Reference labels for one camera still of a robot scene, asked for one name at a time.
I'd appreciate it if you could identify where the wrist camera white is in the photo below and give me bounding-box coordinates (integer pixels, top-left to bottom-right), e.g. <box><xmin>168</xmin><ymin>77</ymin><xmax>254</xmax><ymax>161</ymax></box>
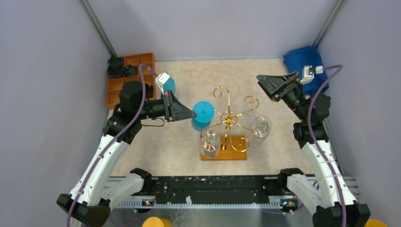
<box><xmin>300</xmin><ymin>65</ymin><xmax>323</xmax><ymax>85</ymax></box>
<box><xmin>156</xmin><ymin>71</ymin><xmax>171</xmax><ymax>92</ymax></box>

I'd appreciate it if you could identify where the gold wire glass rack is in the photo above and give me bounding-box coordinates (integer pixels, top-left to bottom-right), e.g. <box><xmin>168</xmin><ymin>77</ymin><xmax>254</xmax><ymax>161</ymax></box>
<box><xmin>200</xmin><ymin>87</ymin><xmax>260</xmax><ymax>150</ymax></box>

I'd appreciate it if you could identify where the orange compartment tray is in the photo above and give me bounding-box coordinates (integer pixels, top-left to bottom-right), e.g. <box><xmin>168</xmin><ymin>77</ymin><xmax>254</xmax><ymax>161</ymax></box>
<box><xmin>106</xmin><ymin>52</ymin><xmax>155</xmax><ymax>109</ymax></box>

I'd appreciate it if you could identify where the clear wine glass right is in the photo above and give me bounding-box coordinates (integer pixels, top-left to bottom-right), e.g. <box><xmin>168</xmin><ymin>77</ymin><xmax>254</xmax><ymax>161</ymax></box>
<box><xmin>249</xmin><ymin>116</ymin><xmax>272</xmax><ymax>147</ymax></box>

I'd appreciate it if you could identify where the dark object in tray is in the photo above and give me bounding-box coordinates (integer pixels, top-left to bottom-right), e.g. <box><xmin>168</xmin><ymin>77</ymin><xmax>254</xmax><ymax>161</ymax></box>
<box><xmin>107</xmin><ymin>56</ymin><xmax>138</xmax><ymax>79</ymax></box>

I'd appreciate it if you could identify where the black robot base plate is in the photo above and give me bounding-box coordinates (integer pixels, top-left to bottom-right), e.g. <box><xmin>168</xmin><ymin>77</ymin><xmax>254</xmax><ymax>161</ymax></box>
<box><xmin>131</xmin><ymin>175</ymin><xmax>300</xmax><ymax>209</ymax></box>

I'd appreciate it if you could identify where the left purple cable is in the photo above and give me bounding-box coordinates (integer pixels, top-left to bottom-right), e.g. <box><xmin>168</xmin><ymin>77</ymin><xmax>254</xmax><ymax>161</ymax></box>
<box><xmin>66</xmin><ymin>64</ymin><xmax>160</xmax><ymax>227</ymax></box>

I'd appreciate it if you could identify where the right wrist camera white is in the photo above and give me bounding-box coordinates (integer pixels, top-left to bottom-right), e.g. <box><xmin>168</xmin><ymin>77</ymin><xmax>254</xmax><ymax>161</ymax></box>
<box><xmin>300</xmin><ymin>65</ymin><xmax>323</xmax><ymax>85</ymax></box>

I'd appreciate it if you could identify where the aluminium frame rail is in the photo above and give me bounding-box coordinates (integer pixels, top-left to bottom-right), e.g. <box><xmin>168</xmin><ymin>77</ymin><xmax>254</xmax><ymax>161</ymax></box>
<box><xmin>67</xmin><ymin>177</ymin><xmax>367</xmax><ymax>227</ymax></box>

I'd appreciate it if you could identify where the clear wine glass left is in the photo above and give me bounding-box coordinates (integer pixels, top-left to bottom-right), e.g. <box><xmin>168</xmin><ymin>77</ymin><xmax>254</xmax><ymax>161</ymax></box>
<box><xmin>200</xmin><ymin>130</ymin><xmax>221</xmax><ymax>159</ymax></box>

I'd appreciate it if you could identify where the orange wooden rack base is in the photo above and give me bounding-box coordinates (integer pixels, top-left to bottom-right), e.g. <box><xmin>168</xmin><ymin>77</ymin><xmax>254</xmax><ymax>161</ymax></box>
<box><xmin>200</xmin><ymin>135</ymin><xmax>248</xmax><ymax>161</ymax></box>

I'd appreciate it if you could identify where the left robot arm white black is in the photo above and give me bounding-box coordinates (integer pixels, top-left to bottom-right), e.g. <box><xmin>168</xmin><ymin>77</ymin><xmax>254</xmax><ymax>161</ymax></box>
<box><xmin>57</xmin><ymin>81</ymin><xmax>197</xmax><ymax>227</ymax></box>

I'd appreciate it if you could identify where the blue folded cloth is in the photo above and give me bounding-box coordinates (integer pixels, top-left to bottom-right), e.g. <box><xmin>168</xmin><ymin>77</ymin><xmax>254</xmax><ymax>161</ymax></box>
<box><xmin>283</xmin><ymin>46</ymin><xmax>328</xmax><ymax>96</ymax></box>

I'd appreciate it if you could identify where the yellow object bottom right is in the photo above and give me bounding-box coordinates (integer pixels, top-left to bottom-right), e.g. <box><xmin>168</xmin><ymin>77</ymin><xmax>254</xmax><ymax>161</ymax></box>
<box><xmin>365</xmin><ymin>219</ymin><xmax>387</xmax><ymax>227</ymax></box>

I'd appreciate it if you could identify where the yellow object bottom centre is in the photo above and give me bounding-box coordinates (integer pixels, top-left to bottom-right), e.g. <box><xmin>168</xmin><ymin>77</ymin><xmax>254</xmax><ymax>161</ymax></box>
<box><xmin>142</xmin><ymin>217</ymin><xmax>173</xmax><ymax>227</ymax></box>

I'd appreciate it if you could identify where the blue wine glass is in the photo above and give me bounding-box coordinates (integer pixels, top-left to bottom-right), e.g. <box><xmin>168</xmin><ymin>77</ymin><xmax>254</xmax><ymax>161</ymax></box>
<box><xmin>191</xmin><ymin>101</ymin><xmax>215</xmax><ymax>131</ymax></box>
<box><xmin>163</xmin><ymin>77</ymin><xmax>176</xmax><ymax>95</ymax></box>

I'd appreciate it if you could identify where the yellow object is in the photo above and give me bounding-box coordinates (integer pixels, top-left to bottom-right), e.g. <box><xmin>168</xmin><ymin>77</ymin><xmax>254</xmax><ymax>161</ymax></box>
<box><xmin>142</xmin><ymin>217</ymin><xmax>173</xmax><ymax>227</ymax></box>
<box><xmin>365</xmin><ymin>219</ymin><xmax>387</xmax><ymax>227</ymax></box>

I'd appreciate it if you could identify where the clear wine glass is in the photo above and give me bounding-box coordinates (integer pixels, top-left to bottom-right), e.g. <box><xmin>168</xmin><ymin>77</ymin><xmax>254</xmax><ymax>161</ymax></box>
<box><xmin>200</xmin><ymin>130</ymin><xmax>221</xmax><ymax>159</ymax></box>
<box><xmin>249</xmin><ymin>116</ymin><xmax>272</xmax><ymax>147</ymax></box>

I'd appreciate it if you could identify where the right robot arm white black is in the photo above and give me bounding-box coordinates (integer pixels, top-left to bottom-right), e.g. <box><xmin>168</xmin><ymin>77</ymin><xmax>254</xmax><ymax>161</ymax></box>
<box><xmin>256</xmin><ymin>72</ymin><xmax>371</xmax><ymax>227</ymax></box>

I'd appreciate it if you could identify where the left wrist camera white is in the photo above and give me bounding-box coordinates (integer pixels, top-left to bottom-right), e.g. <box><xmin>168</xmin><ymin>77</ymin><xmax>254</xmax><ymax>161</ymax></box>
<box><xmin>156</xmin><ymin>71</ymin><xmax>171</xmax><ymax>92</ymax></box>

